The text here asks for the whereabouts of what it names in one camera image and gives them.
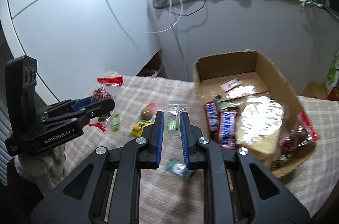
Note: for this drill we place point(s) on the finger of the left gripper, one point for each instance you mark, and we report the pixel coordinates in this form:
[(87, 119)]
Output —
[(82, 103), (93, 110)]

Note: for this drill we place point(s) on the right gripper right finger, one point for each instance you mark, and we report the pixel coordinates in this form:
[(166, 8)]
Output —
[(190, 134)]

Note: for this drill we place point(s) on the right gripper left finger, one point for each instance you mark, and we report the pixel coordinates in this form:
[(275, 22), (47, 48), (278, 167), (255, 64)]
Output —
[(149, 155)]

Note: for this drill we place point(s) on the clear bag green grid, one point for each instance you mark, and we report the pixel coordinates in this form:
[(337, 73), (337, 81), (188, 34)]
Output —
[(172, 118)]

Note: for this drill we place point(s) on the green candy packet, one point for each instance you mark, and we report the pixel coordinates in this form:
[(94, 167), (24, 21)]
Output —
[(115, 123)]

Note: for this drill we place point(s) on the clear bag red candies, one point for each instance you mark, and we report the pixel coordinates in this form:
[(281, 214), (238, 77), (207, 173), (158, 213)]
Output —
[(108, 87)]

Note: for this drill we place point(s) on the dark green round candy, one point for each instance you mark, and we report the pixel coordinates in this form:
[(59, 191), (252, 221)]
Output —
[(179, 169)]

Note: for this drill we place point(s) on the yellow candy packet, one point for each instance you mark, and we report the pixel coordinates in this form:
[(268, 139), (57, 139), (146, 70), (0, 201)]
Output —
[(138, 128)]

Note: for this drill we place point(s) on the packaged brown egg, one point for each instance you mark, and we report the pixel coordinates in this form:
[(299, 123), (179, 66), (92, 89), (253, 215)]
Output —
[(148, 113)]

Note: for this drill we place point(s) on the blue snickers bar left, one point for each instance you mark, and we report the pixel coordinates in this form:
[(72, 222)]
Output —
[(212, 116)]

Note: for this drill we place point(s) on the blue snickers bar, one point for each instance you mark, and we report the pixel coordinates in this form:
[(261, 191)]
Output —
[(212, 116), (226, 136)]

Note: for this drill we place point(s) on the blue snickers bar right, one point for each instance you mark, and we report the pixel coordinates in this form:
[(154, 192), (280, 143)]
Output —
[(226, 136)]

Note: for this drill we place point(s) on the pink small packet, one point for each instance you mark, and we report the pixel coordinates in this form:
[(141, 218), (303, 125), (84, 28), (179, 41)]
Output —
[(225, 87)]

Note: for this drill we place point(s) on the bread in clear bag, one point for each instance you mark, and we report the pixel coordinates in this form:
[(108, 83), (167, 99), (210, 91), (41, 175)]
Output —
[(258, 127)]

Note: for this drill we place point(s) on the cardboard box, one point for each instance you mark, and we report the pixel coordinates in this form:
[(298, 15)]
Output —
[(259, 77)]

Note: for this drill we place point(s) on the red dark snack bag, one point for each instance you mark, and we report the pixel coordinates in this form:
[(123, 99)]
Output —
[(295, 144)]

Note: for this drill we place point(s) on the wooden stool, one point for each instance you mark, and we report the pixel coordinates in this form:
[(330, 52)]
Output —
[(315, 90)]

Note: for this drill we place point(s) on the red box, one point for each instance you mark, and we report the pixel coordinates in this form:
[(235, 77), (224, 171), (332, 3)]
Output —
[(334, 94)]

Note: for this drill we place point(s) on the green drink carton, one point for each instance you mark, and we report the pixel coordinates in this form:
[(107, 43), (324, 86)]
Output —
[(332, 76)]

